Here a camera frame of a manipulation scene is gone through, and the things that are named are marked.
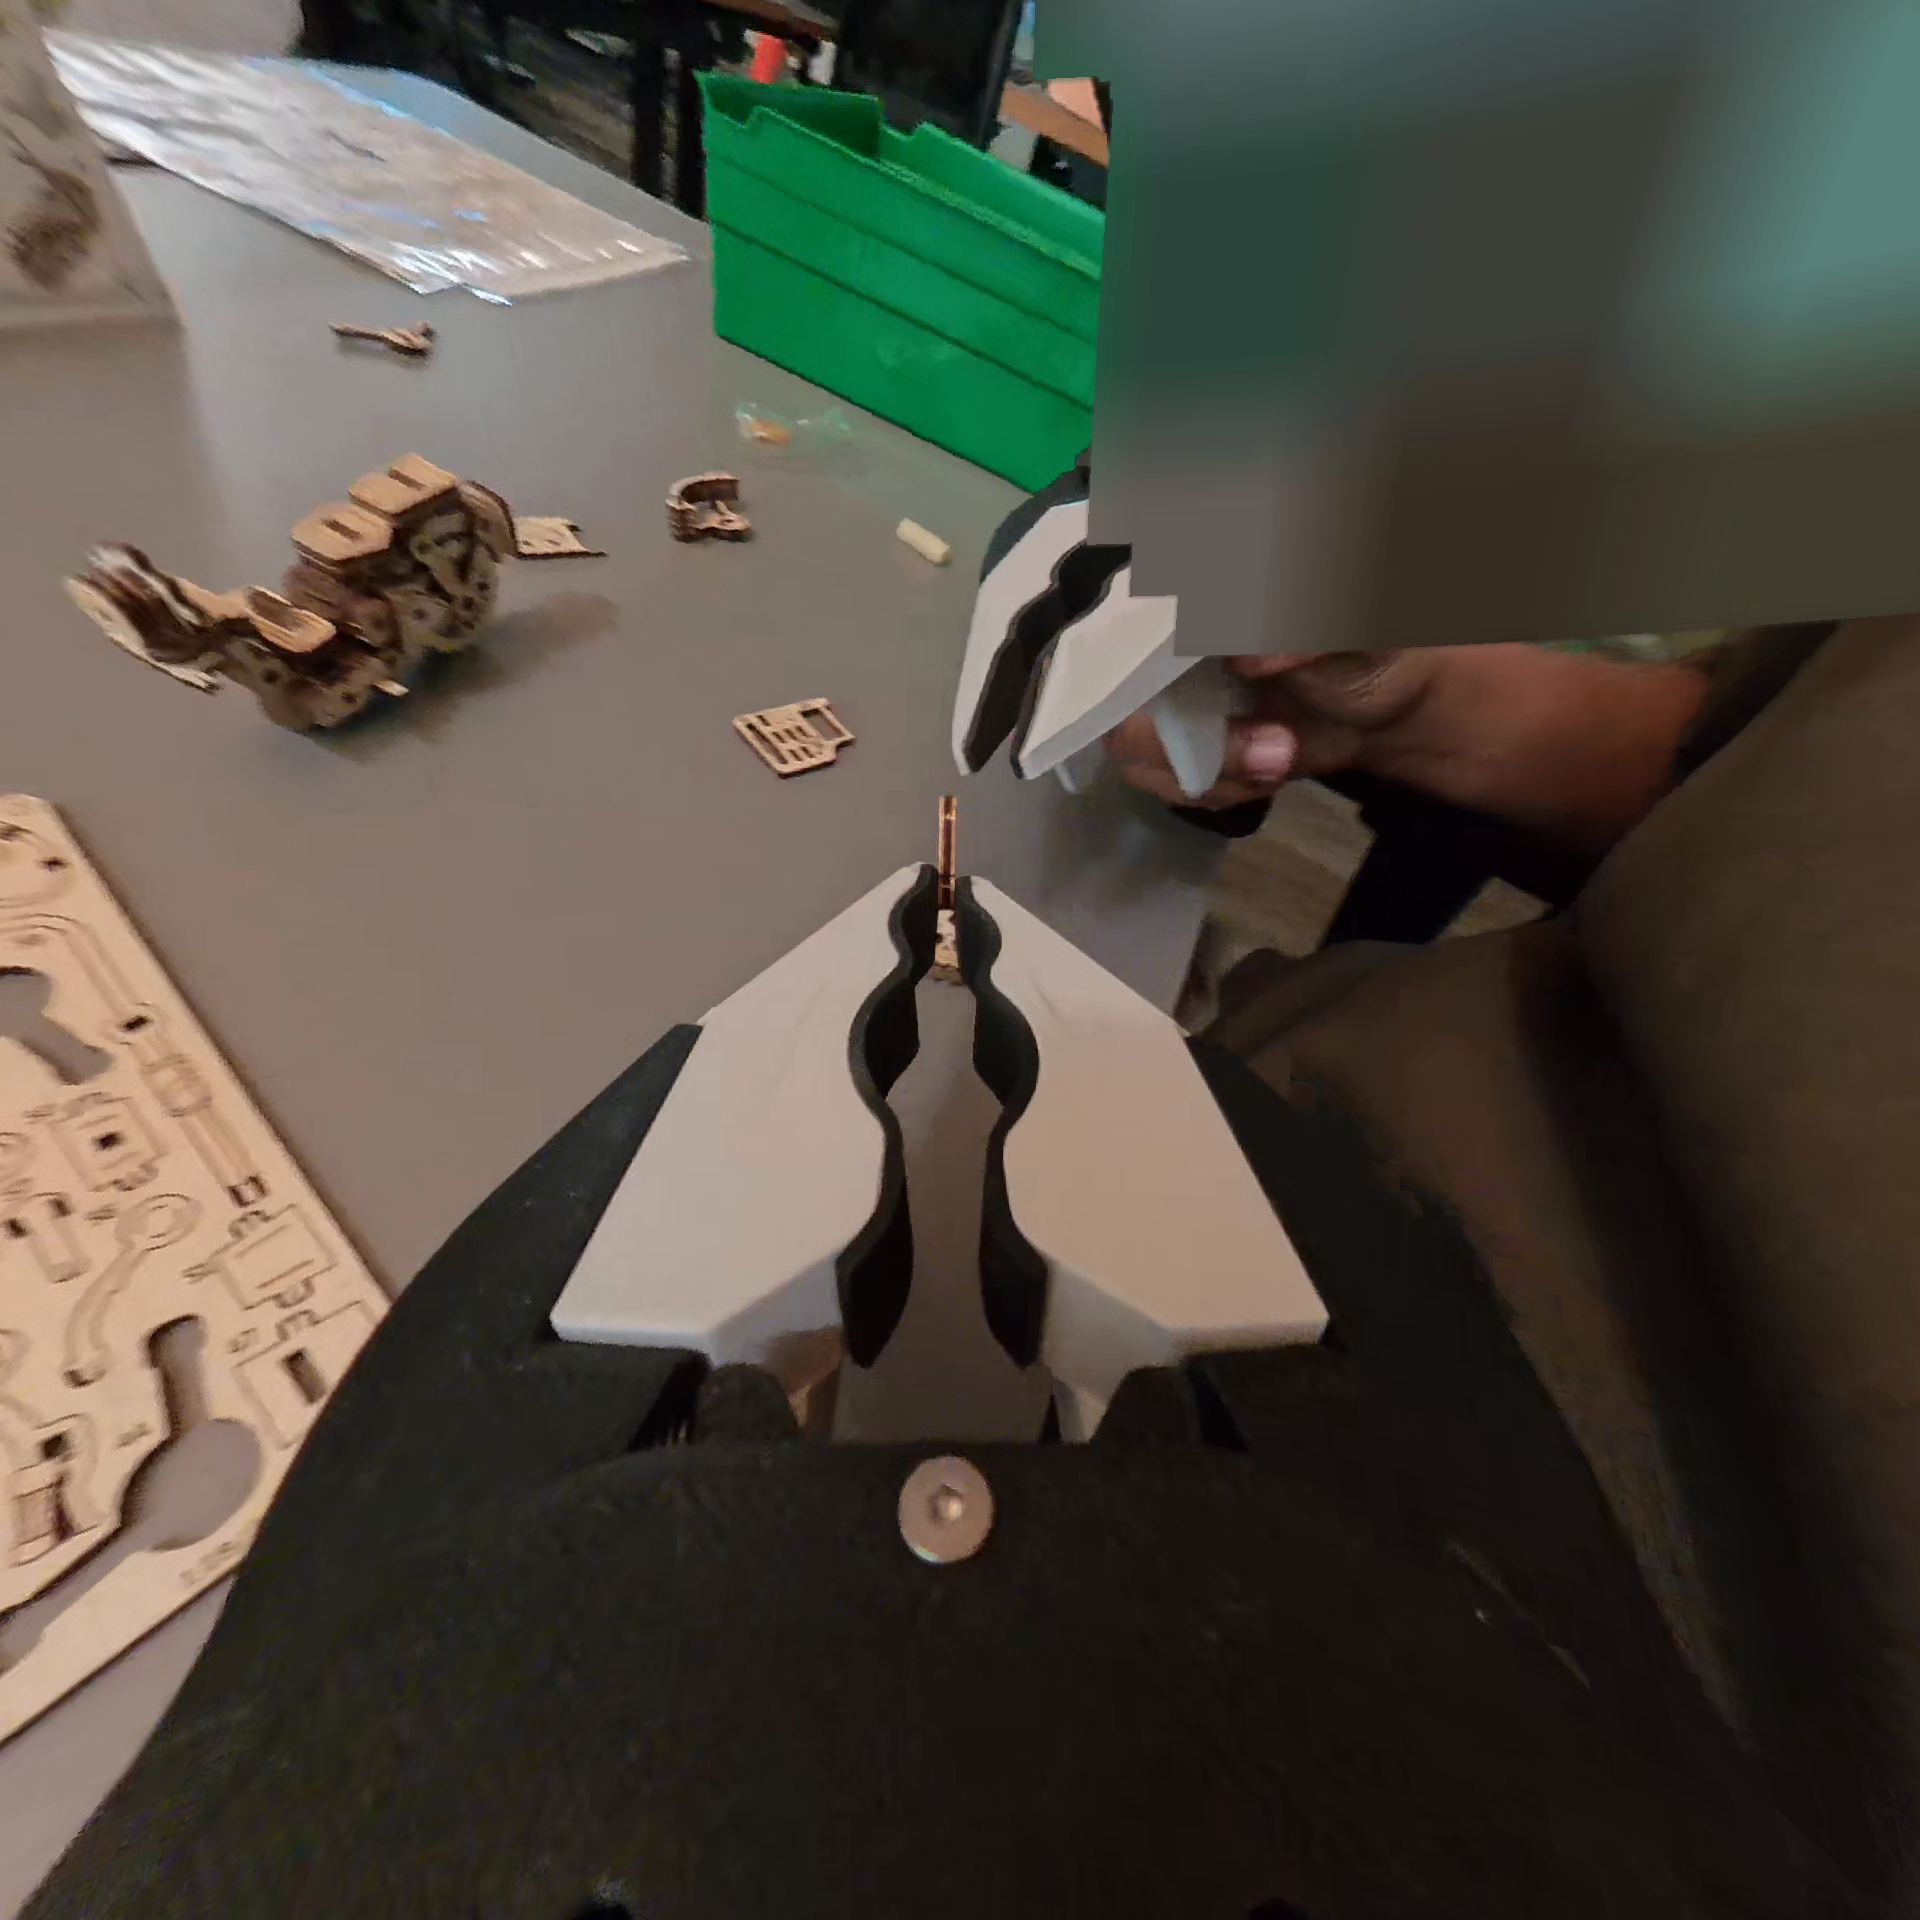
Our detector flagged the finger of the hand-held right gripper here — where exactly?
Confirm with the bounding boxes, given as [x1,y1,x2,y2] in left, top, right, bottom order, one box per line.
[1008,543,1184,792]
[951,498,1093,776]

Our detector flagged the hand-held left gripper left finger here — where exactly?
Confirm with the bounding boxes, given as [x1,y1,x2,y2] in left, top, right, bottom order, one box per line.
[549,861,941,1369]

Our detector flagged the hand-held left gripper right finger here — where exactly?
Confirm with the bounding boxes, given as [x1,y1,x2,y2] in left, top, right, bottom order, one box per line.
[954,872,1333,1444]

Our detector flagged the person's right forearm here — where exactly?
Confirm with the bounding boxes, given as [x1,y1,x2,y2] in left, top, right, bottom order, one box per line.
[1431,642,1719,863]

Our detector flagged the grey desk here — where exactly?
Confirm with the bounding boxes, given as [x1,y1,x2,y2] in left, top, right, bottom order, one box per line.
[0,89,1221,1877]

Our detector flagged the person's right hand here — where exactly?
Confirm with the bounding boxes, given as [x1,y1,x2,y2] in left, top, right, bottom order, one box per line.
[1107,646,1448,818]

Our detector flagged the square slotted wooden piece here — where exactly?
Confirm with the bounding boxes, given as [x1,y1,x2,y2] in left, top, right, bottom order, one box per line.
[730,694,858,780]

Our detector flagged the clear plastic wrapper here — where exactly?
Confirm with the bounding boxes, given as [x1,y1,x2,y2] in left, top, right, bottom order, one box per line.
[732,394,859,455]

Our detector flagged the green plastic bin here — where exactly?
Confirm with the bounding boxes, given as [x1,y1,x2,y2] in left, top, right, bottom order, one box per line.
[698,71,1112,495]

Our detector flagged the person's brown shirt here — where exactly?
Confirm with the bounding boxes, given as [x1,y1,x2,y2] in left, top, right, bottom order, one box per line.
[1191,614,1920,1920]

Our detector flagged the wooden puzzle sheet round cutouts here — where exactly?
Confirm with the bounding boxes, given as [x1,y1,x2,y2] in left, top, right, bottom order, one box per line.
[0,791,395,1743]

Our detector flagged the wooden model vehicle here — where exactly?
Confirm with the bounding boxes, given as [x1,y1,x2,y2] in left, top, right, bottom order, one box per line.
[64,449,520,736]

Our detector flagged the clear plastic bag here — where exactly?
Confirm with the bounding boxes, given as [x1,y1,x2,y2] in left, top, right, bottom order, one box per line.
[42,26,694,305]

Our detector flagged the printed paper booklet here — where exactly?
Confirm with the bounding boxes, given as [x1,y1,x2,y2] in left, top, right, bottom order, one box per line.
[0,0,184,328]

